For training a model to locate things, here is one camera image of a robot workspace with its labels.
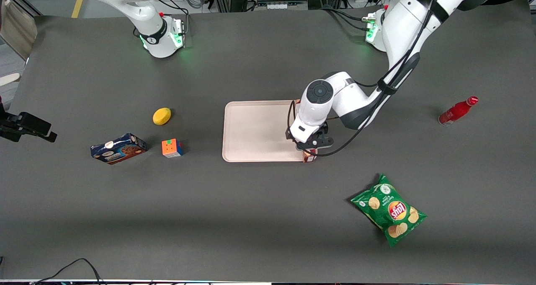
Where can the green Lay's chips bag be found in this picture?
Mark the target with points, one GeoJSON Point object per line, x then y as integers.
{"type": "Point", "coordinates": [389, 211]}

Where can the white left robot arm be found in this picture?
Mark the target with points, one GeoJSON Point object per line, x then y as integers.
{"type": "Point", "coordinates": [402, 29]}

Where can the white plastic tray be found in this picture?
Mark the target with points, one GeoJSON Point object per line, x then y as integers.
{"type": "Point", "coordinates": [255, 132]}

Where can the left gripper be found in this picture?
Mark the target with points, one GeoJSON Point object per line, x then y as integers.
{"type": "Point", "coordinates": [320, 133]}

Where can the yellow lemon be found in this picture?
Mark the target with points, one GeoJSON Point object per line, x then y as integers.
{"type": "Point", "coordinates": [161, 116]}

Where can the red plaid cookie box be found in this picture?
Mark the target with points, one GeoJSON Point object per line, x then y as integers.
{"type": "Point", "coordinates": [310, 157]}

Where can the red Coca-Cola bottle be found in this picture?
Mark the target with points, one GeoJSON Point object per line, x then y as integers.
{"type": "Point", "coordinates": [456, 111]}

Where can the brown wooden board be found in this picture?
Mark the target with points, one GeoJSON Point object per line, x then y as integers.
{"type": "Point", "coordinates": [14, 25]}

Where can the dark blue cookie box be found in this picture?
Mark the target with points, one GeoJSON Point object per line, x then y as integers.
{"type": "Point", "coordinates": [119, 148]}

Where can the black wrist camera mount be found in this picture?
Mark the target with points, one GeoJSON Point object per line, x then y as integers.
{"type": "Point", "coordinates": [321, 130]}

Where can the orange Rubik's cube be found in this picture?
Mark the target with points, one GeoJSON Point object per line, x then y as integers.
{"type": "Point", "coordinates": [169, 148]}

